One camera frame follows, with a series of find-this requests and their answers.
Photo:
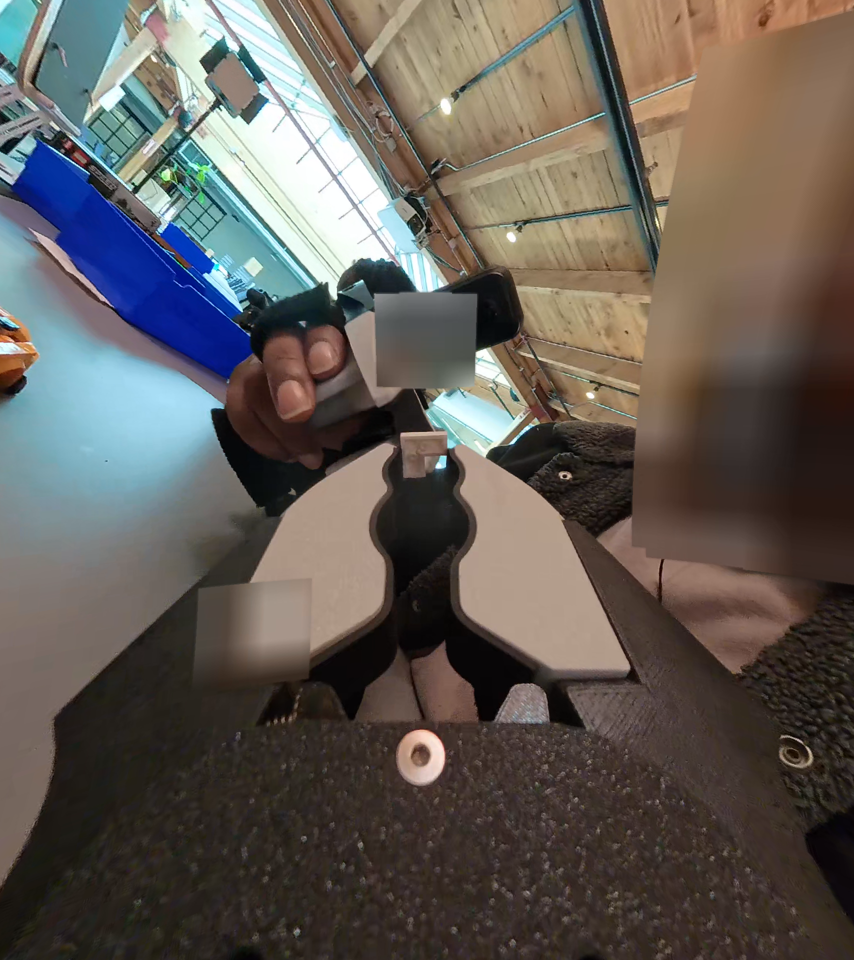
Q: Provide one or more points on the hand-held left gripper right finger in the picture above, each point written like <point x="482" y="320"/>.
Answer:
<point x="532" y="577"/>

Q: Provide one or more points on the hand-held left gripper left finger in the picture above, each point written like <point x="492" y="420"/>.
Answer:
<point x="322" y="540"/>

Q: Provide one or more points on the light grey lego piece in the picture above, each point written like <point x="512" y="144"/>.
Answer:
<point x="419" y="454"/>

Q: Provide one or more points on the person's right hand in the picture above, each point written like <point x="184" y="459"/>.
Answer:
<point x="262" y="405"/>

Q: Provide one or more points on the ceiling spot lamp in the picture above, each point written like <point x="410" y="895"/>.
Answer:
<point x="592" y="391"/>
<point x="511" y="234"/>
<point x="444" y="105"/>

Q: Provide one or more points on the white ceiling mounted device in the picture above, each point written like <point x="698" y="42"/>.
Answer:
<point x="404" y="217"/>

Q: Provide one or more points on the large blue plastic bin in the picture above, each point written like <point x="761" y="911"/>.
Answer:
<point x="172" y="300"/>

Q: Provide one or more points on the green potted plant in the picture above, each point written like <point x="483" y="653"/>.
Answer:
<point x="187" y="180"/>

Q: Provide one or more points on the studio light panel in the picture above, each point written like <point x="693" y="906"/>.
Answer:
<point x="232" y="79"/>

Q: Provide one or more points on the white paper sheets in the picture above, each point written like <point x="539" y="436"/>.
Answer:
<point x="67" y="262"/>

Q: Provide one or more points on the small blue plastic bin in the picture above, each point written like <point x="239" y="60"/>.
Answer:
<point x="52" y="180"/>

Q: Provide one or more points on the dark board with wooden frame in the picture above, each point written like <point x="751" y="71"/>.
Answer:
<point x="89" y="52"/>

